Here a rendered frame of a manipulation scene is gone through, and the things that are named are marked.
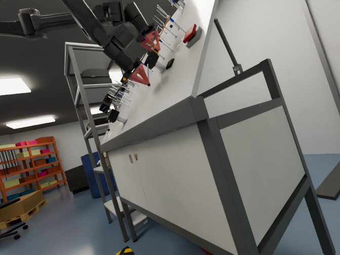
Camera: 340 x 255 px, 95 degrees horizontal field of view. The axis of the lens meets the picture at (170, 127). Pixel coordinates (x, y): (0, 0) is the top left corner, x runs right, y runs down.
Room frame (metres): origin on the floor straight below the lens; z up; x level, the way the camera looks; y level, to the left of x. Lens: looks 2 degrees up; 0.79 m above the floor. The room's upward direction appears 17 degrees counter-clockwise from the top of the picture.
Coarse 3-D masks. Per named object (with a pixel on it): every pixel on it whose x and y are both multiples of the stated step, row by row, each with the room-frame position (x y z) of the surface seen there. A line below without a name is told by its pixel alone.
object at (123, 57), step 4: (120, 52) 0.58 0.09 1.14; (124, 52) 0.60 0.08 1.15; (120, 56) 0.58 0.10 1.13; (124, 56) 0.59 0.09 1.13; (128, 56) 0.60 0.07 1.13; (116, 60) 0.59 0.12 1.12; (120, 60) 0.59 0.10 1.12; (124, 60) 0.59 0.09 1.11; (128, 60) 0.60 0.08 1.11; (132, 60) 0.61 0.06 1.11; (136, 60) 0.59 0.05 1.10; (120, 64) 0.60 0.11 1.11; (124, 64) 0.60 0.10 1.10; (128, 64) 0.60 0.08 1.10; (132, 64) 0.58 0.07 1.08; (124, 68) 0.61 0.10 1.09; (128, 68) 0.58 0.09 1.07; (132, 68) 0.58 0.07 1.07; (124, 72) 0.62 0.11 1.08
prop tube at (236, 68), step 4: (216, 20) 0.84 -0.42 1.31; (216, 24) 0.85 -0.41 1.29; (220, 28) 0.85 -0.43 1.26; (220, 32) 0.85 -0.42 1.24; (224, 36) 0.85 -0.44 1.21; (224, 40) 0.86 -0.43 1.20; (224, 44) 0.87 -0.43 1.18; (228, 44) 0.86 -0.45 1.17; (228, 48) 0.86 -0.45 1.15; (228, 52) 0.87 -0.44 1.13; (232, 52) 0.87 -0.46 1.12; (232, 56) 0.87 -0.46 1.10; (232, 60) 0.88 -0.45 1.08; (236, 64) 0.88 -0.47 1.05; (236, 68) 0.88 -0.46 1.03
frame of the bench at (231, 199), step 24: (216, 120) 0.44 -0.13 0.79; (240, 120) 0.51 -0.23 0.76; (288, 120) 0.75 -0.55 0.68; (216, 144) 0.42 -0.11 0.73; (216, 168) 0.43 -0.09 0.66; (312, 192) 0.75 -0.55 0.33; (240, 216) 0.42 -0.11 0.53; (288, 216) 0.57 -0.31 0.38; (312, 216) 0.77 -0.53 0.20; (192, 240) 0.61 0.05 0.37; (240, 240) 0.43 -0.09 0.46; (264, 240) 0.48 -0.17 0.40
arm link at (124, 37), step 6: (120, 24) 0.56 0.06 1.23; (96, 30) 0.51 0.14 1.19; (102, 30) 0.52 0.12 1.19; (114, 30) 0.56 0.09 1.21; (120, 30) 0.56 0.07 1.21; (126, 30) 0.57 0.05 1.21; (96, 36) 0.52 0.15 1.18; (102, 36) 0.52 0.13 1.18; (108, 36) 0.56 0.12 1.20; (114, 36) 0.57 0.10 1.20; (120, 36) 0.57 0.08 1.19; (126, 36) 0.58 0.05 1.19; (132, 36) 0.59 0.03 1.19; (102, 42) 0.53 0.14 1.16; (108, 42) 0.54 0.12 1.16; (120, 42) 0.58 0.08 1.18; (126, 42) 0.59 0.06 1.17
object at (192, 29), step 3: (195, 24) 0.53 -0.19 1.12; (192, 27) 0.52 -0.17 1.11; (195, 27) 0.52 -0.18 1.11; (189, 30) 0.53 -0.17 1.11; (192, 30) 0.51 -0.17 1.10; (195, 30) 0.54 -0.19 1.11; (186, 33) 0.55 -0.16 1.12; (189, 33) 0.52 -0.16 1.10; (192, 33) 0.51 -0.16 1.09; (186, 36) 0.53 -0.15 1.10; (189, 36) 0.52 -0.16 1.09; (192, 36) 0.53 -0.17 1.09; (183, 39) 0.55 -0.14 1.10; (186, 39) 0.53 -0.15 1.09; (189, 39) 0.54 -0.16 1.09
